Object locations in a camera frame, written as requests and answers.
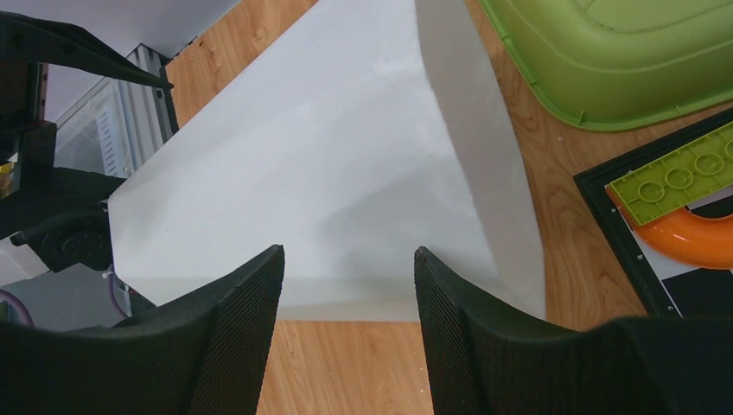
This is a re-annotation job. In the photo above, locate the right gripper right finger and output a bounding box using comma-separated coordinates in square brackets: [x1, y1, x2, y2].
[414, 247, 732, 414]

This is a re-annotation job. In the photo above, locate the black grey checkerboard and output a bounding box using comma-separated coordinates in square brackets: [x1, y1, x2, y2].
[574, 109, 732, 317]

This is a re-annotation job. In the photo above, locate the white plastic bin liner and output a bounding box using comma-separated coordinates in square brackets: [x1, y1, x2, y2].
[108, 1, 545, 321]

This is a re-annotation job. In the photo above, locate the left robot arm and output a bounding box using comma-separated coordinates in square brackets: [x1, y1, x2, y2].
[1, 11, 172, 272]

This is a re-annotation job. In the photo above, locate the large green plastic container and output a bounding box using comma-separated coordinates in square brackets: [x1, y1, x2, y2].
[481, 1, 732, 132]

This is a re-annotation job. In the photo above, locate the green flat toy brick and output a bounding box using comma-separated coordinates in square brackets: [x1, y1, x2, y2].
[606, 123, 732, 227]

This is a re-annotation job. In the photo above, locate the orange arch toy block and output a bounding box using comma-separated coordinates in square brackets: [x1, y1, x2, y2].
[606, 187, 732, 270]

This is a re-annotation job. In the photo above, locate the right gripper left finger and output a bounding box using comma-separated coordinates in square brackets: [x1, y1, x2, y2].
[1, 245, 285, 414]

